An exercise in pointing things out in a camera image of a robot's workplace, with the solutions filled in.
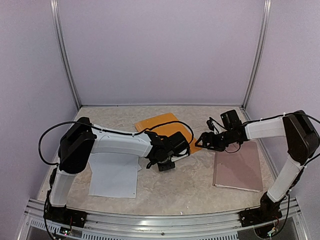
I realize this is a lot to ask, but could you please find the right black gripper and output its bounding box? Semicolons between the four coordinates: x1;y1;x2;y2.
195;128;235;152

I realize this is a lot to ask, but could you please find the orange folder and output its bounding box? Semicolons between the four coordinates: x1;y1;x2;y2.
134;112;192;142

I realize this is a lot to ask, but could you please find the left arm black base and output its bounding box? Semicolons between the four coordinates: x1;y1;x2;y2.
43;198;88;228

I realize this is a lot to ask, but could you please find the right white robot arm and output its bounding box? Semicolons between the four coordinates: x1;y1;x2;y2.
194;110;320;203

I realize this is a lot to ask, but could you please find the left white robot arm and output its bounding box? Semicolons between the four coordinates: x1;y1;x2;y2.
48;117;191;223

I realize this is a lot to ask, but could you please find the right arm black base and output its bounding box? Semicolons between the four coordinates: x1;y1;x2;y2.
238;192;284;227

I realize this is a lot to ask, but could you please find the white paper sheet on table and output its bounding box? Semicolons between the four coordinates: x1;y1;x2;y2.
88;152;141;199

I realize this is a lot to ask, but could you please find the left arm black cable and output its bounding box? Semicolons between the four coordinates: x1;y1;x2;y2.
37;120;195;166

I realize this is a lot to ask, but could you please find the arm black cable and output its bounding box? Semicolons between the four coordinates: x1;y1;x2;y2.
259;111;320;171
37;120;195;166

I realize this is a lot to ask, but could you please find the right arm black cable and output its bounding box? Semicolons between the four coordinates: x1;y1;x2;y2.
259;111;320;171

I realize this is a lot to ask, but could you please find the front aluminium rail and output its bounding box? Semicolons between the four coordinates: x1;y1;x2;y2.
23;197;307;240

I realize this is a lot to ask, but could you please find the right aluminium frame post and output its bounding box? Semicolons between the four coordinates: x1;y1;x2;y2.
241;0;272;111

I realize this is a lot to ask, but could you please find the aluminium frame post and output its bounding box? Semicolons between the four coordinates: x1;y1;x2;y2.
50;0;82;110
241;0;272;111

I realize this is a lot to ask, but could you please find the left aluminium frame post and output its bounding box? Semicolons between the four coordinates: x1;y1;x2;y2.
50;0;82;110

